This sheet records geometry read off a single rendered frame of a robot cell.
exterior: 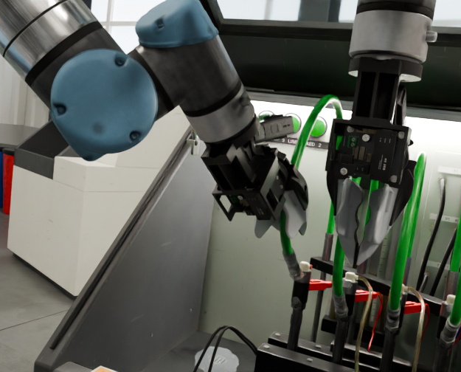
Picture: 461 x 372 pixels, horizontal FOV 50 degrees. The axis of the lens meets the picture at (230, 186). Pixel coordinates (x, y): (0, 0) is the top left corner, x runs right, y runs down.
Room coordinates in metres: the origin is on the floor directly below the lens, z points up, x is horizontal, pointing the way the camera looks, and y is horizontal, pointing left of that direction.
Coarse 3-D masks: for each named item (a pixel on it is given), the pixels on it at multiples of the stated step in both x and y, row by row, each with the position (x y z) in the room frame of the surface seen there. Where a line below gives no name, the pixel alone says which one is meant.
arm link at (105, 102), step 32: (0, 0) 0.35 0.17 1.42; (32, 0) 0.36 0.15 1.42; (64, 0) 0.37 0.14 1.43; (0, 32) 0.36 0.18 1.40; (32, 32) 0.36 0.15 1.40; (64, 32) 0.36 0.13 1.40; (96, 32) 0.38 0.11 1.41; (32, 64) 0.36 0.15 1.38; (64, 64) 0.36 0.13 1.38; (96, 64) 0.35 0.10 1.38; (128, 64) 0.36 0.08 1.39; (64, 96) 0.35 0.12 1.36; (96, 96) 0.35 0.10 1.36; (128, 96) 0.35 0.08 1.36; (64, 128) 0.35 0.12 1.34; (96, 128) 0.35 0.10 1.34; (128, 128) 0.36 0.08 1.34
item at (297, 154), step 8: (328, 96) 0.83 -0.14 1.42; (320, 104) 0.78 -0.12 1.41; (336, 104) 0.89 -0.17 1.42; (312, 112) 0.76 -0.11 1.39; (320, 112) 0.77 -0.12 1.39; (336, 112) 0.93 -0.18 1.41; (312, 120) 0.74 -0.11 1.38; (304, 128) 0.73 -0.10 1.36; (312, 128) 0.74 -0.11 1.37; (304, 136) 0.72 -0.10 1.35; (296, 144) 0.71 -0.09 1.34; (304, 144) 0.71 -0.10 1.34; (336, 144) 0.99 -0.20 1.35; (296, 152) 0.70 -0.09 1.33; (296, 160) 0.69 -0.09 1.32; (280, 216) 0.69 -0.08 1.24; (280, 224) 0.69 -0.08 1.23; (328, 224) 1.03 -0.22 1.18; (280, 232) 0.69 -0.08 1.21; (328, 232) 1.03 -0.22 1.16; (280, 240) 0.70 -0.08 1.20; (288, 240) 0.70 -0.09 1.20; (288, 248) 0.71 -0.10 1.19
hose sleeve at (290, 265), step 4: (292, 248) 0.73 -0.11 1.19; (292, 252) 0.73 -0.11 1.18; (284, 256) 0.73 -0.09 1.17; (288, 256) 0.72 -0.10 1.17; (292, 256) 0.73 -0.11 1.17; (296, 256) 0.74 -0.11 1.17; (288, 260) 0.73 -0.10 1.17; (292, 260) 0.74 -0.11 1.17; (296, 260) 0.75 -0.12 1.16; (288, 264) 0.75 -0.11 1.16; (292, 264) 0.75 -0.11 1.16; (296, 264) 0.75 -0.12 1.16; (288, 268) 0.76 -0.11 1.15; (292, 268) 0.76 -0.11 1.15; (296, 268) 0.76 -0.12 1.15; (292, 272) 0.77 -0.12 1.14; (296, 272) 0.77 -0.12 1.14
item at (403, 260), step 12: (420, 156) 0.76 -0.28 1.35; (420, 168) 0.72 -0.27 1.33; (420, 180) 0.71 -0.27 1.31; (420, 192) 0.87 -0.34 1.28; (408, 204) 0.67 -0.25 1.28; (408, 216) 0.66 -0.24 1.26; (408, 228) 0.65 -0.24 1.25; (408, 240) 0.65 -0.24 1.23; (408, 252) 0.89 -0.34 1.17; (396, 264) 0.65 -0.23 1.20; (408, 264) 0.89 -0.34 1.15; (396, 276) 0.64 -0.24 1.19; (408, 276) 0.89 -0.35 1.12; (396, 288) 0.65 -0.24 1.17; (396, 300) 0.66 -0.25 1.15; (396, 312) 0.68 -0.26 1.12; (396, 324) 0.73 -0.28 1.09
